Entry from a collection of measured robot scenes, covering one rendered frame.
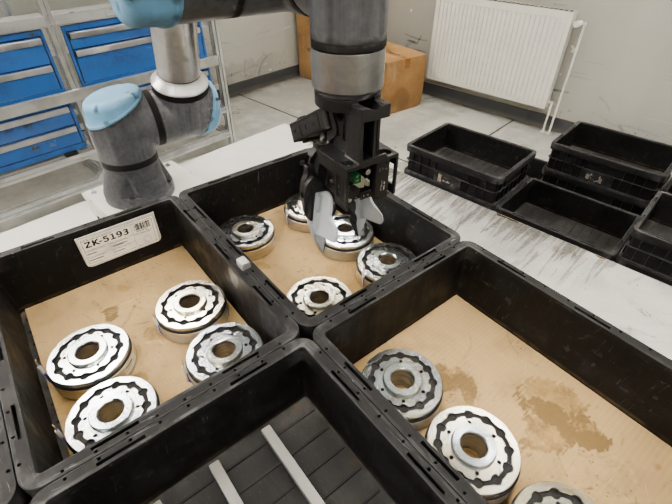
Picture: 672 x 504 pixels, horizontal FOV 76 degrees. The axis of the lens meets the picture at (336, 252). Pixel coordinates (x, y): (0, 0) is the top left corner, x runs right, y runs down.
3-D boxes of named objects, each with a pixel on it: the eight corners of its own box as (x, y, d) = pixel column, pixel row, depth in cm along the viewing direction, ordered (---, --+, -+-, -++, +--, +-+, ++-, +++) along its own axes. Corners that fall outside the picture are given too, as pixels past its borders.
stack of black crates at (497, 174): (395, 236, 195) (405, 144, 166) (432, 209, 212) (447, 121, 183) (473, 277, 174) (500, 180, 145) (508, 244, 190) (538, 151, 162)
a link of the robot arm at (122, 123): (92, 150, 95) (69, 88, 86) (153, 136, 101) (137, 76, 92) (106, 171, 87) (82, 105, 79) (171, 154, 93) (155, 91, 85)
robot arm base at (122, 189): (92, 196, 98) (76, 156, 92) (149, 170, 108) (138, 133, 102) (131, 218, 92) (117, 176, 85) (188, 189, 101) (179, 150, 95)
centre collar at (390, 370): (374, 379, 54) (374, 376, 54) (400, 358, 57) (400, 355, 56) (403, 406, 51) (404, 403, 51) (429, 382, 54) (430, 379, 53)
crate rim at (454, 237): (178, 204, 77) (174, 192, 75) (313, 156, 91) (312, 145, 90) (306, 344, 53) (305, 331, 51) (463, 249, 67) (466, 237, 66)
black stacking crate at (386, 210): (190, 245, 83) (177, 195, 76) (314, 195, 97) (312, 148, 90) (310, 387, 59) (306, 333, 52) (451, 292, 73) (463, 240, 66)
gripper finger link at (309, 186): (300, 222, 53) (311, 155, 49) (294, 216, 54) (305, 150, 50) (332, 218, 56) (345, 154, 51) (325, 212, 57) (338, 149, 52)
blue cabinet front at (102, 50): (102, 140, 231) (59, 26, 195) (215, 104, 271) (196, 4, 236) (104, 142, 230) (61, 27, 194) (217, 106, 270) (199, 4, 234)
